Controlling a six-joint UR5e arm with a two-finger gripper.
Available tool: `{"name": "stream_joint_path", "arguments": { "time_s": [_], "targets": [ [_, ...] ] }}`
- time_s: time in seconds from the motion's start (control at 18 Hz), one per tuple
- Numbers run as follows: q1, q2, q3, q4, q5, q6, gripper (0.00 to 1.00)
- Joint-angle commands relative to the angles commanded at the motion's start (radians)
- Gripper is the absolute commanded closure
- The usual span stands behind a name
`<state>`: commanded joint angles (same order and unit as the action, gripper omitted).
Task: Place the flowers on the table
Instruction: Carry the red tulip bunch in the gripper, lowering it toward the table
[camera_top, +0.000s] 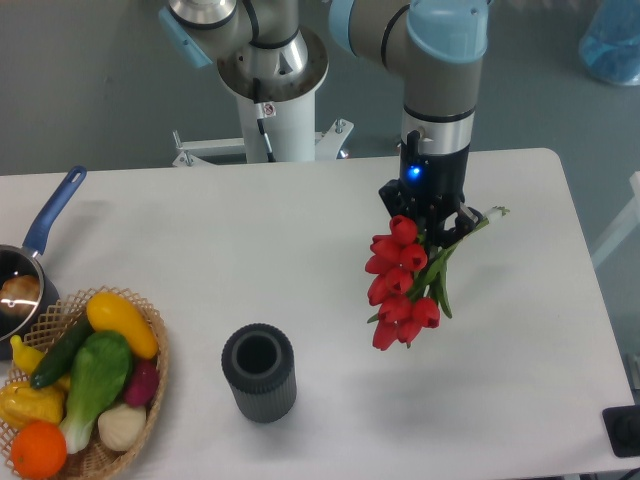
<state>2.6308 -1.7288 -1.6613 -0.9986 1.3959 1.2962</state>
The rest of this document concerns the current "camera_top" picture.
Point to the yellow bell pepper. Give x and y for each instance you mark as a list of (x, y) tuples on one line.
[(22, 405)]

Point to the orange fruit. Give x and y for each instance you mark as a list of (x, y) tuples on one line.
[(38, 451)]

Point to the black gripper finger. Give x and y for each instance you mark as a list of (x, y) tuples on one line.
[(465, 221), (397, 200)]

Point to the dark grey ribbed vase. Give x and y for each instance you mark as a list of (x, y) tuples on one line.
[(259, 365)]

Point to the red tulip bouquet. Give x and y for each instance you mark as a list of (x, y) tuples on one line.
[(409, 286)]

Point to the dark green cucumber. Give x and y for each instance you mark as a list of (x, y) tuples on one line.
[(59, 359)]

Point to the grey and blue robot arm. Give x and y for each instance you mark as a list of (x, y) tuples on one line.
[(435, 47)]

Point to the black device at edge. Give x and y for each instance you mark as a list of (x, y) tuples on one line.
[(622, 426)]

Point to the green bok choy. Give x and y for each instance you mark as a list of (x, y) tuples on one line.
[(98, 375)]

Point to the white frame at right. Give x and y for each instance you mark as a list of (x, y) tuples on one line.
[(619, 228)]

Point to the blue handled saucepan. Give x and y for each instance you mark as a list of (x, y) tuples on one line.
[(24, 260)]

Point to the white garlic bulb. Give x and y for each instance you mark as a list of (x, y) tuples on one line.
[(120, 426)]

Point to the brown bread roll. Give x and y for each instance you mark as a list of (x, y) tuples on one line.
[(19, 296)]

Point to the yellow squash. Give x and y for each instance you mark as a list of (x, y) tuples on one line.
[(107, 311)]

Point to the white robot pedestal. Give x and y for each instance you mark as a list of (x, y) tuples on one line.
[(275, 94)]

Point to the purple red radish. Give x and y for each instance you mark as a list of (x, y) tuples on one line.
[(142, 385)]

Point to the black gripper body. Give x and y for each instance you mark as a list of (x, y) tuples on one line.
[(436, 184)]

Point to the blue plastic bag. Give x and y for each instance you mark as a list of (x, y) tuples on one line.
[(610, 47)]

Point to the yellow banana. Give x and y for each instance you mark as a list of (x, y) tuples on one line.
[(25, 357)]

